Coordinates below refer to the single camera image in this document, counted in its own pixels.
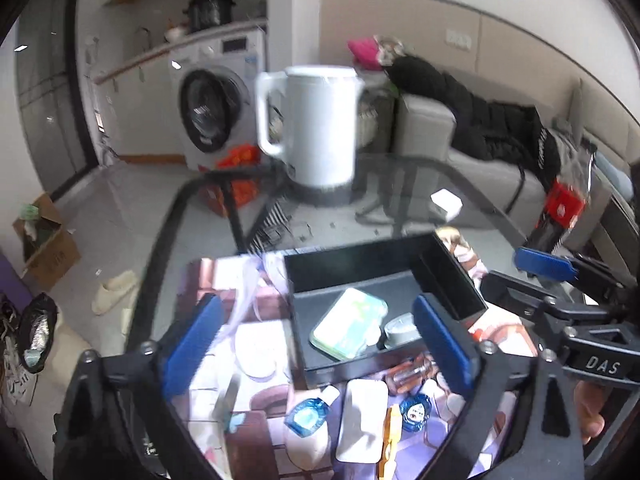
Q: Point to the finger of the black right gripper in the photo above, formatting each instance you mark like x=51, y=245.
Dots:
x=529, y=301
x=590, y=276

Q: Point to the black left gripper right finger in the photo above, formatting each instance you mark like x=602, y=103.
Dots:
x=543, y=441

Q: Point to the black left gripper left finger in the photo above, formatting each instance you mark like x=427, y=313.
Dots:
x=118, y=420

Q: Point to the translucent green pill case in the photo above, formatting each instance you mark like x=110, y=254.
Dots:
x=350, y=326

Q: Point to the blue small bottle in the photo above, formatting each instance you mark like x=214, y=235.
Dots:
x=310, y=414

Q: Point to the white rectangular case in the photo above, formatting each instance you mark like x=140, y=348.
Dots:
x=360, y=440

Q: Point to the white round tape dispenser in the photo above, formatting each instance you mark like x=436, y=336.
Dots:
x=400, y=331

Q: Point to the person's right hand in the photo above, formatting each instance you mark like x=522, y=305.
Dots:
x=589, y=399

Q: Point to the cola bottle red label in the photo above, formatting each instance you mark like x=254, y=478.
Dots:
x=566, y=200

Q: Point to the black trash bag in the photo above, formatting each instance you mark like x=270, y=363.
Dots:
x=35, y=333

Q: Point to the beige slipper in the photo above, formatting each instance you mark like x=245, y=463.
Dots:
x=113, y=291

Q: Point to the white power adapter cube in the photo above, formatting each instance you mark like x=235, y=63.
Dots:
x=447, y=204

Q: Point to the blue round badge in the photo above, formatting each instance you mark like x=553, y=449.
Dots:
x=415, y=410

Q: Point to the clear perfume bottle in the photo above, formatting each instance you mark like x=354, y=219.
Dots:
x=410, y=374

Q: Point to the black jacket on sofa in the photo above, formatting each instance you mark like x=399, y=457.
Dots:
x=485, y=130

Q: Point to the cardboard box on floor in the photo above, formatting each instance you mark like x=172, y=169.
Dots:
x=49, y=250

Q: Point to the black storage box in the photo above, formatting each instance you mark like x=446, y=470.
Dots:
x=397, y=271

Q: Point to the white electric kettle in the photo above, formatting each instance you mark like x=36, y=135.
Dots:
x=319, y=104

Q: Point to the white front-load washing machine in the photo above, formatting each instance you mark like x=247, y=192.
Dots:
x=213, y=83

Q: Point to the black pressure cooker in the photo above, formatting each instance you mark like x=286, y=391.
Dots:
x=206, y=14

